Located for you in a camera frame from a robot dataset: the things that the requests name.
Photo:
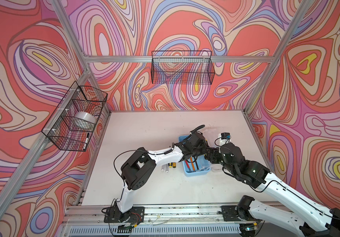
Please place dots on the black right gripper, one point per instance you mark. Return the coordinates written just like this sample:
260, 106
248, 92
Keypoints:
212, 156

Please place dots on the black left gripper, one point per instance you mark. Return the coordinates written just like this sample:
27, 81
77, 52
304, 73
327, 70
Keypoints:
203, 145

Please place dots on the clear plastic box lid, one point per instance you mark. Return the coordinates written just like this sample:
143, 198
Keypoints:
214, 157

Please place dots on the blue plastic tool box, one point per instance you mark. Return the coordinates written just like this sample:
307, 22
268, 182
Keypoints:
203, 164

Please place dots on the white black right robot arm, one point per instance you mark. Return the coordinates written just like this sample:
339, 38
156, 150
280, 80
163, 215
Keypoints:
305, 217

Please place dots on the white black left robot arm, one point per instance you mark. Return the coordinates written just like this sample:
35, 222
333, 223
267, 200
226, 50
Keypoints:
137, 170

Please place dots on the black marker in basket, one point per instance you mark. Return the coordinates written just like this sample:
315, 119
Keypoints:
86, 141

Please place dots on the grey tape roll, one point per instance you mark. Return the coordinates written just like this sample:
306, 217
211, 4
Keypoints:
84, 120

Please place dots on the clear handle screwdriver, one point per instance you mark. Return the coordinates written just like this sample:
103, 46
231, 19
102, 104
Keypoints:
165, 168

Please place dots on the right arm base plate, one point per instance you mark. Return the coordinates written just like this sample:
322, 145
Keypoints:
237, 213

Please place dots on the black wire basket back wall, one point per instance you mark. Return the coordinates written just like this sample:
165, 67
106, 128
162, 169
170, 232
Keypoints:
182, 67

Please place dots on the black wire basket wall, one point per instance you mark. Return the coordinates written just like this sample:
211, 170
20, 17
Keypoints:
60, 128
182, 67

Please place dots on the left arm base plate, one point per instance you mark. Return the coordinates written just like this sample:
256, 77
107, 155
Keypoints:
113, 215

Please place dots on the black wire basket left wall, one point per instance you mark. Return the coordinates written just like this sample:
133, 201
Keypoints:
60, 128

